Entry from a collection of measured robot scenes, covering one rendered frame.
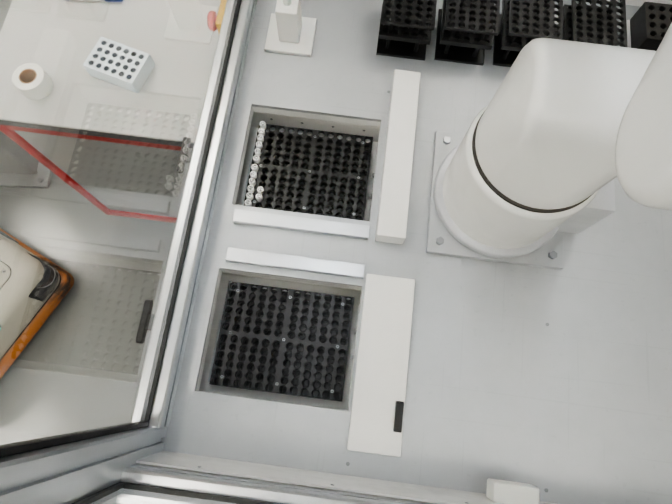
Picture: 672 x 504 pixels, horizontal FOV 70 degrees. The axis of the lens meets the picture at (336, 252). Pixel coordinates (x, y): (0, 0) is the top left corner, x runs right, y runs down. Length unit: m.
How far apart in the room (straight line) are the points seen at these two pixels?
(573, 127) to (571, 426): 0.48
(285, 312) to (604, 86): 0.57
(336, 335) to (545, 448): 0.37
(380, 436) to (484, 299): 0.28
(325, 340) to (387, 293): 0.15
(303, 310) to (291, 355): 0.08
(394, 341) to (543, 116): 0.40
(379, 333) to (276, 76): 0.52
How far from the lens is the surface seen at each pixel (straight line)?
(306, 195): 0.90
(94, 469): 0.62
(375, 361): 0.78
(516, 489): 0.79
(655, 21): 1.12
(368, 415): 0.78
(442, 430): 0.81
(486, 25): 0.97
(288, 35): 0.99
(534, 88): 0.58
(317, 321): 0.88
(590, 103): 0.59
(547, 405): 0.86
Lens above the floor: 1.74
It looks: 74 degrees down
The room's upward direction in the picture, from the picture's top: 4 degrees clockwise
